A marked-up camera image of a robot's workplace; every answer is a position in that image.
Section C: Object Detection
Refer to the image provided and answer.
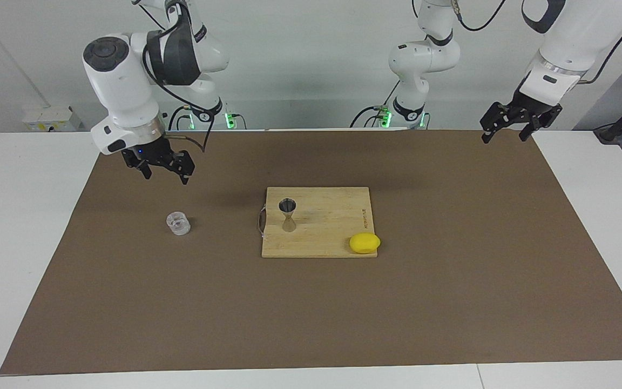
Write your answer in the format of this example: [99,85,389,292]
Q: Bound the black right arm base cables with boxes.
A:
[166,103,247,130]

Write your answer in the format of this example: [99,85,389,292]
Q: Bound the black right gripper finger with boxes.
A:
[121,150,153,180]
[170,151,196,185]

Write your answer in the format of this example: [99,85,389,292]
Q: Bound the wooden cutting board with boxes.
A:
[258,186,378,258]

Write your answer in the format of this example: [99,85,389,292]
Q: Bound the black arm base cables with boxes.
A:
[350,81,401,129]
[166,103,247,130]

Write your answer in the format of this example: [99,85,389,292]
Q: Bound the yellow lemon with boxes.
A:
[349,232,381,254]

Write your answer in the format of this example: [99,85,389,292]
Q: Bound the brown table mat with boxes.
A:
[0,129,622,375]

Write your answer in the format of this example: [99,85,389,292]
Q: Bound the white box with yellow labels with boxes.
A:
[22,105,82,132]

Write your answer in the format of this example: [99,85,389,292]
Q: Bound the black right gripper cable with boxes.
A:
[130,0,216,153]

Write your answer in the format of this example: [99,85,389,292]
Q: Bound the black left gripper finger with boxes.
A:
[479,102,512,144]
[519,104,563,142]

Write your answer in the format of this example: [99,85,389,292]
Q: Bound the steel double jigger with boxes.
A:
[279,198,298,233]

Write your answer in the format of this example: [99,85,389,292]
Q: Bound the black left arm base cables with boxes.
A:
[350,81,401,129]

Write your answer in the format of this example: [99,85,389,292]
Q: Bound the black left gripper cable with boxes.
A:
[410,0,622,85]

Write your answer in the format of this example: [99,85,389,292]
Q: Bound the small clear glass cup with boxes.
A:
[166,211,191,236]

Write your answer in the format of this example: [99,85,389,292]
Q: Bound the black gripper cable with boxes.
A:
[410,0,622,85]
[130,0,216,153]

